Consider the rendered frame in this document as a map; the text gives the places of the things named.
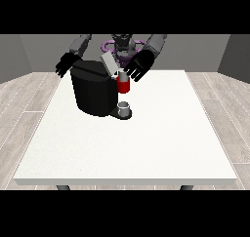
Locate small grey cup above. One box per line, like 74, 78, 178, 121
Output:
117, 100, 131, 118

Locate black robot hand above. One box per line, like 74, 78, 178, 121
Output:
123, 49, 156, 83
55, 52, 83, 79

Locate red pod holder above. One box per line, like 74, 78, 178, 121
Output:
116, 76, 131, 95

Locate small grey coffee pod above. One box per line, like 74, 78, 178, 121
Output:
118, 70, 128, 82

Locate pale grey machine lid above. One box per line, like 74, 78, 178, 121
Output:
100, 51, 121, 77

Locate grey robot trunk purple rings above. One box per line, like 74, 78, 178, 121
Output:
101, 34, 145, 69

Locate black coffee machine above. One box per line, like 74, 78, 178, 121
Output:
69, 59, 133, 120

